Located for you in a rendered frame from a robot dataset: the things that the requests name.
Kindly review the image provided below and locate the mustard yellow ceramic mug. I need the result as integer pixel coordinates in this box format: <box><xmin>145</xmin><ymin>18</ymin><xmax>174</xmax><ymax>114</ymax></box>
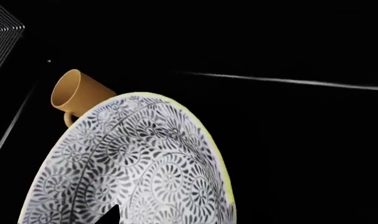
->
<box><xmin>50</xmin><ymin>68</ymin><xmax>118</xmax><ymax>128</ymax></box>

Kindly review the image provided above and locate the white bowl with grey swirls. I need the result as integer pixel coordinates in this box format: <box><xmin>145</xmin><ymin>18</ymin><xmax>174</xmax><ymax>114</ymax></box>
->
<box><xmin>17</xmin><ymin>91</ymin><xmax>237</xmax><ymax>224</ymax></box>

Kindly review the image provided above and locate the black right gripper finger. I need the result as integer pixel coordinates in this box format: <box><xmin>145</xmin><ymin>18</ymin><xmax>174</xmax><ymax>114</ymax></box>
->
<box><xmin>97</xmin><ymin>203</ymin><xmax>121</xmax><ymax>224</ymax></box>

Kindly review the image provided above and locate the metal wire dish rack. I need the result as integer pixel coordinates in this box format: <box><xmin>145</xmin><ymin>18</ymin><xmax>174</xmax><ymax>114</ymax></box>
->
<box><xmin>0</xmin><ymin>0</ymin><xmax>26</xmax><ymax>82</ymax></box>

